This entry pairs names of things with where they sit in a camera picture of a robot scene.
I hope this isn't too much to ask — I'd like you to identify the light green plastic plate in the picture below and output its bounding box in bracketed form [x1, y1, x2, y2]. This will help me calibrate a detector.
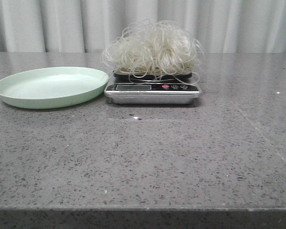
[0, 67, 109, 109]

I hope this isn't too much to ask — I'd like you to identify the white vermicelli noodle bundle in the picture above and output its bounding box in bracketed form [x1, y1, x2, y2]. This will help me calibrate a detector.
[102, 20, 204, 84]

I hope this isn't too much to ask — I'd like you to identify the black silver kitchen scale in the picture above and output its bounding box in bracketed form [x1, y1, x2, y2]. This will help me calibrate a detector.
[104, 71, 202, 105]

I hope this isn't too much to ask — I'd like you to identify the white pleated curtain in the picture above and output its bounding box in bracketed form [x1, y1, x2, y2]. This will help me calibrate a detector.
[0, 0, 286, 53]

